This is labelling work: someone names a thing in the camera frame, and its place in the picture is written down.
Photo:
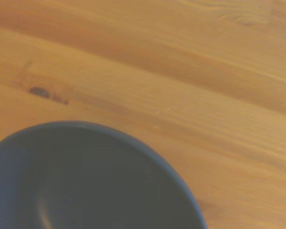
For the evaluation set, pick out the dark blue bowl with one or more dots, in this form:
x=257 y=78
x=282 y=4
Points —
x=85 y=179

